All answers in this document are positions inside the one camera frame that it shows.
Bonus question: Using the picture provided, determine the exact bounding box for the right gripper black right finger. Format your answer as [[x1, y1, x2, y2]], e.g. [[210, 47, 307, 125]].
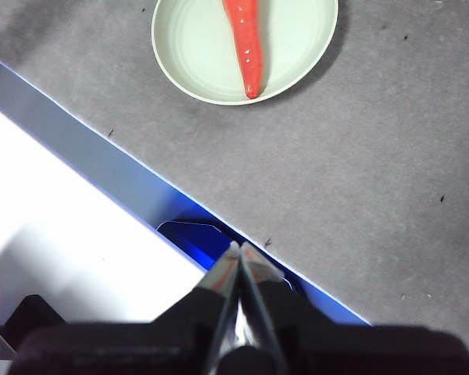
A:
[[240, 241, 469, 375]]

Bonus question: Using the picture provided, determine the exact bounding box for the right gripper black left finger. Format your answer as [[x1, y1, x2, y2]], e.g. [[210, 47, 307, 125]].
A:
[[7, 241, 240, 375]]

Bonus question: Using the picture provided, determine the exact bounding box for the orange carrot with green leaves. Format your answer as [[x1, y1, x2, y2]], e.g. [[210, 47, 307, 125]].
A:
[[221, 0, 266, 99]]

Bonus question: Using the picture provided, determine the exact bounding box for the green round plate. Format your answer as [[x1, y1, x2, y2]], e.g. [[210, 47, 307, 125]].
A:
[[151, 0, 340, 106]]

